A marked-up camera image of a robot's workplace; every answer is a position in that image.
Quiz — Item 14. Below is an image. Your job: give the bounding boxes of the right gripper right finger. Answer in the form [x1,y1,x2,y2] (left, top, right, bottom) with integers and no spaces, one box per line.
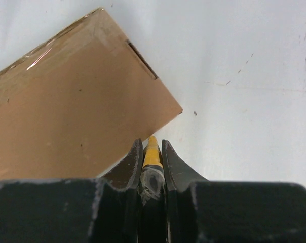
[162,140,306,242]

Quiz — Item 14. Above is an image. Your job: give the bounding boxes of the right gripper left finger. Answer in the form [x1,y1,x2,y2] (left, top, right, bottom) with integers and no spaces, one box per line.
[0,139,143,242]

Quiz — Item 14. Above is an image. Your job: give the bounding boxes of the yellow utility knife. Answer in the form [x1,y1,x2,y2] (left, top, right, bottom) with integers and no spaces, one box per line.
[139,135,165,206]

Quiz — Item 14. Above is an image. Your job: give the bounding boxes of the brown cardboard express box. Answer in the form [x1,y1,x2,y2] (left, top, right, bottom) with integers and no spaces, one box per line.
[0,8,182,180]

